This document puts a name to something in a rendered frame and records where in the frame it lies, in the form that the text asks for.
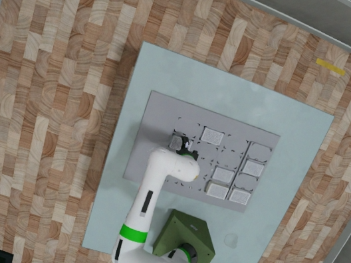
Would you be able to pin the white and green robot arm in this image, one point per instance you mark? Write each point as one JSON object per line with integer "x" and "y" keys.
{"x": 129, "y": 245}

